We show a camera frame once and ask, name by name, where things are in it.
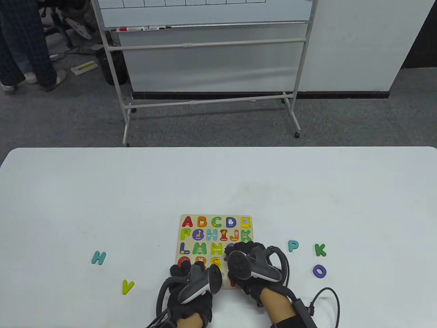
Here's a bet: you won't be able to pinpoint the person's right hand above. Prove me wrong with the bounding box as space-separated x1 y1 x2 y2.
224 241 291 308

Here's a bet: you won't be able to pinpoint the person's left hand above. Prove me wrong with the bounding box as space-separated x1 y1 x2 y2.
164 257 214 324

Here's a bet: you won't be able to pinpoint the wooden alphabet puzzle board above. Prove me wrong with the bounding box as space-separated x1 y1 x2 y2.
176 215 256 291

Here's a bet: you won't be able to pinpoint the person's left forearm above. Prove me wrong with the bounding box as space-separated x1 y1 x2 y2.
176 314 202 328

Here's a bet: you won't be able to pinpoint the grey black left hand controller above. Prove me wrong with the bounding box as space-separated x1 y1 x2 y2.
178 264 222 304

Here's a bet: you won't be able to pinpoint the grey black hand controller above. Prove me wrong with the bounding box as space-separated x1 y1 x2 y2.
178 264 222 304
227 246 290 286

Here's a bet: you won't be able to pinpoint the grey black right hand controller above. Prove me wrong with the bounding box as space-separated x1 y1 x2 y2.
227 246 290 286

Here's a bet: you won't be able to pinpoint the black bin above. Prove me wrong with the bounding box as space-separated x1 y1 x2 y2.
97 48 128 86

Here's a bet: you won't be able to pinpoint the yellow white box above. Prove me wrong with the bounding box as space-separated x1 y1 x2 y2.
71 61 98 76

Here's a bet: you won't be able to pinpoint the whiteboard on metal stand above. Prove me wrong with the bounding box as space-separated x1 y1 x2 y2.
90 0 320 147

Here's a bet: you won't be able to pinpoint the office chair base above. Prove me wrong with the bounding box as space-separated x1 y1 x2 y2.
40 0 99 43

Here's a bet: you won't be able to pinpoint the black left wrist cables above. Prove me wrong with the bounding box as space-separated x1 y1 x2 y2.
146 277 179 328

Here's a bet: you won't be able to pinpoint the black right wrist strap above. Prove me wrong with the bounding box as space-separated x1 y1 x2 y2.
270 316 308 328

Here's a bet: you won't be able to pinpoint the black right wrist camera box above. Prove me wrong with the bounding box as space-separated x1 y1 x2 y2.
294 299 319 328

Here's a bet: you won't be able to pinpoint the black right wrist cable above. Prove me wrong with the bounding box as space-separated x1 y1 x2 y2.
309 287 341 328

